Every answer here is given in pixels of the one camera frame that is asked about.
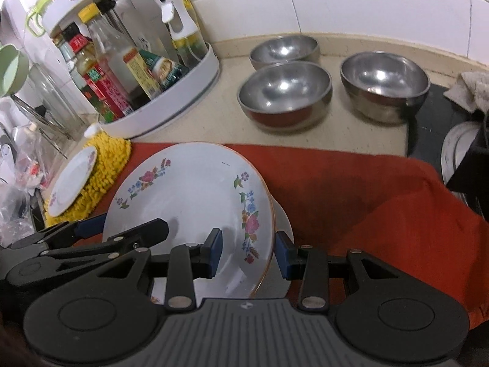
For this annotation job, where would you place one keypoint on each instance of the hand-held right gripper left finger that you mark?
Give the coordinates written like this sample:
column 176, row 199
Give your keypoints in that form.
column 216, row 254

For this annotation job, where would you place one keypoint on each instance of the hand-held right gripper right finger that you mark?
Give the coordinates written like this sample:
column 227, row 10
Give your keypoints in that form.
column 282, row 256

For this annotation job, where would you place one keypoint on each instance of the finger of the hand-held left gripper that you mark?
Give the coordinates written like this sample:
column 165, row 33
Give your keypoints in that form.
column 141, row 233
column 89, row 226

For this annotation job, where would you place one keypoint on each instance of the plain white plate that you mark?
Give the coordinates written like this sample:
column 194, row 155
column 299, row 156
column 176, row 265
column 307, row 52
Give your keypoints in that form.
column 283, row 220

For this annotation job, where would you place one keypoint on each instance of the large floral white plate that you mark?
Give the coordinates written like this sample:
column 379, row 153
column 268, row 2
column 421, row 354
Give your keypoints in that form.
column 183, row 198

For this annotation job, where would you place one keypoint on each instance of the stainless steel bowl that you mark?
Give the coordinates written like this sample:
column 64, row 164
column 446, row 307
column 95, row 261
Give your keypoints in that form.
column 284, row 47
column 282, row 88
column 382, row 76

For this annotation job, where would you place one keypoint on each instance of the small floral white plate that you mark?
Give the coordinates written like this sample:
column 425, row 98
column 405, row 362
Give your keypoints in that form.
column 72, row 183

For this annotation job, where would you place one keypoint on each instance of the clear plastic bag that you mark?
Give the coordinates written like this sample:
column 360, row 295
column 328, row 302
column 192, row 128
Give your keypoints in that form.
column 13, row 214

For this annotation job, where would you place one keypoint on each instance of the yellow chenille mat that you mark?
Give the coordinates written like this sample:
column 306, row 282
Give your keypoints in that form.
column 110, row 160

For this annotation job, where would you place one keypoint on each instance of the orange cloth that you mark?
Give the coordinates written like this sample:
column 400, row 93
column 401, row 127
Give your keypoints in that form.
column 363, row 206

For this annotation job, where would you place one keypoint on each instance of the clear glass jar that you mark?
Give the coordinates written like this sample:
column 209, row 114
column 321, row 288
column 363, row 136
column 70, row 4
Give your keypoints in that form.
column 49, row 99

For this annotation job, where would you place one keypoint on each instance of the red-cap red label bottle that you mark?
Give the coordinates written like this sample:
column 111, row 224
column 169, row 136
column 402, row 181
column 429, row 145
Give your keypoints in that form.
column 103, row 91

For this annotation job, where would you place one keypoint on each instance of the white two-tier condiment rack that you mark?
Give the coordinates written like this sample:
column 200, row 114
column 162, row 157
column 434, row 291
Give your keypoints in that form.
column 183, row 95

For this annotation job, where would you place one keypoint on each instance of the green label sauce bottle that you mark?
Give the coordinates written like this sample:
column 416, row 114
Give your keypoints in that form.
column 164, row 68

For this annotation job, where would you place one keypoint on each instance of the green mug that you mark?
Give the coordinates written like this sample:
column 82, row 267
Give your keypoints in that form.
column 11, row 68

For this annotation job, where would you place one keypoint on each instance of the clear bottle pale label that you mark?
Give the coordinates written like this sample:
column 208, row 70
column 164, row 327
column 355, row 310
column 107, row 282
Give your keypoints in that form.
column 67, row 51

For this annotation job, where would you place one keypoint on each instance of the black stove top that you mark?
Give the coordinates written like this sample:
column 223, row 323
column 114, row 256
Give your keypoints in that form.
column 431, row 122

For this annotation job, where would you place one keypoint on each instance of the black stove grate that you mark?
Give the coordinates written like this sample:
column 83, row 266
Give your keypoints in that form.
column 473, row 160

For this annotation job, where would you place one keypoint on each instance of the white-head oil spray bottle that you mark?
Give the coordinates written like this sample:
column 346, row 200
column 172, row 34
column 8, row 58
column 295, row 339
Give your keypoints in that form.
column 168, row 11

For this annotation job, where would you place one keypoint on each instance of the grey rag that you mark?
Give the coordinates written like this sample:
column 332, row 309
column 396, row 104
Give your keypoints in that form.
column 468, row 88

